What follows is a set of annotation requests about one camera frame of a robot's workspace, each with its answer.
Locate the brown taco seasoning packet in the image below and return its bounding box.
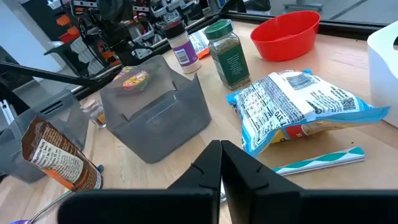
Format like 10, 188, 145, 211
21, 116, 104, 192

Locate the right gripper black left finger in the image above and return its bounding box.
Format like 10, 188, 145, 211
168, 140, 222, 224

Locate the large grey translucent bin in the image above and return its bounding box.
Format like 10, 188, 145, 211
0, 89, 90, 184

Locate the green-edged colourful ramen packet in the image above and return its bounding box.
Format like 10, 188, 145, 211
112, 65, 156, 94

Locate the small grey translucent bin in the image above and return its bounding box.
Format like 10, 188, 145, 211
99, 55, 212, 164

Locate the blue white chip bag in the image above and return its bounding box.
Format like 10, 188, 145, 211
226, 68, 391, 159

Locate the red plastic bowl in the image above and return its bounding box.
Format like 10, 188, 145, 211
250, 11, 322, 62

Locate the rainbow iridescent spoon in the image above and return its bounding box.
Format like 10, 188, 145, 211
9, 164, 105, 224

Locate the white plastic bin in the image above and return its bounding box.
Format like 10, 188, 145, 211
366, 20, 398, 128

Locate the green-lidded glass spice jar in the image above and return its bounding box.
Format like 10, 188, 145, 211
204, 19, 251, 91

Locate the purple-labelled spice bottle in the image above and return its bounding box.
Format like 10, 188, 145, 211
164, 20, 202, 75

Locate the orange white ramen packet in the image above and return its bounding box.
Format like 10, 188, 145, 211
188, 27, 211, 60

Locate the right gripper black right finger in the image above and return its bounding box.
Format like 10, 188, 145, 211
222, 140, 303, 224

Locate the teal-handled pink-bowl spoon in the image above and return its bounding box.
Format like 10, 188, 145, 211
272, 146, 366, 177

